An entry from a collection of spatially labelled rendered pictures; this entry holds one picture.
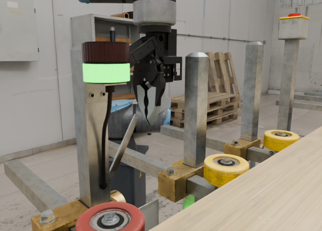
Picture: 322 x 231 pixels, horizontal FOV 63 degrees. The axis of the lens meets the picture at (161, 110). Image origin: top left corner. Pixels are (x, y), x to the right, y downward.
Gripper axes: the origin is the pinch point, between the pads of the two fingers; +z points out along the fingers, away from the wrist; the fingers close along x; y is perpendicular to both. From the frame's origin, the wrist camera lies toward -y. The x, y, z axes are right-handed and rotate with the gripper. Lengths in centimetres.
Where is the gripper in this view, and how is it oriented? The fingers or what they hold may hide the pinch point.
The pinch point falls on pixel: (147, 120)
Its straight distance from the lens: 58.6
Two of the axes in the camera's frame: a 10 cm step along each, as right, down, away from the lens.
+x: -7.0, -1.4, 7.0
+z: 0.0, 9.8, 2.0
